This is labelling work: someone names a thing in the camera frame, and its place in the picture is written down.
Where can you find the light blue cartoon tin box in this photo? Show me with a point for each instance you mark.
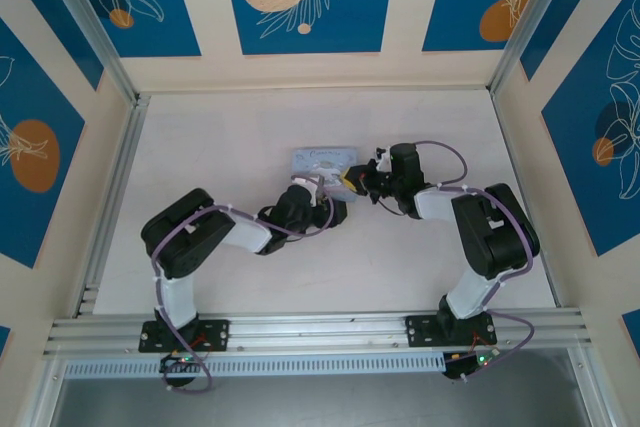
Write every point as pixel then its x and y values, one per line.
pixel 325 159

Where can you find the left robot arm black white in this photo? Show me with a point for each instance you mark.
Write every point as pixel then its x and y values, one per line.
pixel 185 242

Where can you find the grey metal sheet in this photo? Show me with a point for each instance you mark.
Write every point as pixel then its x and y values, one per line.
pixel 320 402

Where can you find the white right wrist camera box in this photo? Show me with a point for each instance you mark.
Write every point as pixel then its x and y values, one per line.
pixel 384 159

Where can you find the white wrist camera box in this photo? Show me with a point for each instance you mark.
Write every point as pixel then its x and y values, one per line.
pixel 319 189
pixel 384 159

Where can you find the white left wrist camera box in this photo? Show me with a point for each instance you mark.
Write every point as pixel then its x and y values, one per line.
pixel 319 189

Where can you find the long aluminium base rail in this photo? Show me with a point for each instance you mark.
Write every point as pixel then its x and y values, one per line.
pixel 320 332

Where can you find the aluminium left side rail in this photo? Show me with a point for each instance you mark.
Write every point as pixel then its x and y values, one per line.
pixel 115 197

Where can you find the aluminium right upright post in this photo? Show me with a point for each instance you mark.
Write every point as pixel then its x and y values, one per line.
pixel 529 22

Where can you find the aluminium upright post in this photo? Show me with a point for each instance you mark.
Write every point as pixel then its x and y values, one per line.
pixel 529 22
pixel 90 22

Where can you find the aluminium left upright post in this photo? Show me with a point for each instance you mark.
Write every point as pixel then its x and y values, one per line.
pixel 90 22

